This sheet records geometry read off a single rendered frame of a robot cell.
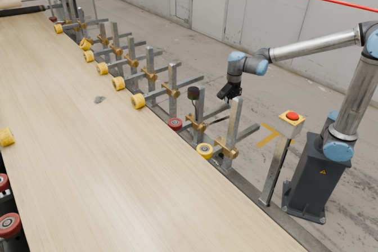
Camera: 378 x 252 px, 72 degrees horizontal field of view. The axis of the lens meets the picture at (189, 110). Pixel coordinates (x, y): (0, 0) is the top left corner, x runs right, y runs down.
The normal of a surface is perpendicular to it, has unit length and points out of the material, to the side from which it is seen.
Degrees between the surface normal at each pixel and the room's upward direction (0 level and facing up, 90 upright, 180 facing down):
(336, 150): 95
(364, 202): 0
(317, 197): 90
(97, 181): 0
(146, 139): 0
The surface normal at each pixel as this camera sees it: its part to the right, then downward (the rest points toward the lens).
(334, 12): -0.76, 0.36
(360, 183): 0.03, -0.81
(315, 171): -0.33, 0.55
